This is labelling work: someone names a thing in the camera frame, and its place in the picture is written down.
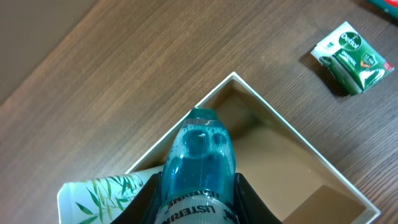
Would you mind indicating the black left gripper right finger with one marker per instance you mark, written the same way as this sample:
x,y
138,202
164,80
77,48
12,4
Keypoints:
x,y
248,206

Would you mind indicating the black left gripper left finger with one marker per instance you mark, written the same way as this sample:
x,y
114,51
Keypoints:
x,y
145,206

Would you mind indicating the white leaf-print tube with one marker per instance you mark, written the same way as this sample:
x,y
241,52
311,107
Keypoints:
x,y
100,200

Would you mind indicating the blue mouthwash bottle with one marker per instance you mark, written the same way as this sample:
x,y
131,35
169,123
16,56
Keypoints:
x,y
198,177

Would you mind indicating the green soap packet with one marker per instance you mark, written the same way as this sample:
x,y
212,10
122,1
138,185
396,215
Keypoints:
x,y
354,64

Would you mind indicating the white cardboard box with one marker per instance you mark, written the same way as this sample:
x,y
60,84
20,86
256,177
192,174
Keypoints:
x,y
296,183

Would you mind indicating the green white toothpaste tube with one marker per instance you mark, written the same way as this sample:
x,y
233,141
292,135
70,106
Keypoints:
x,y
389,6

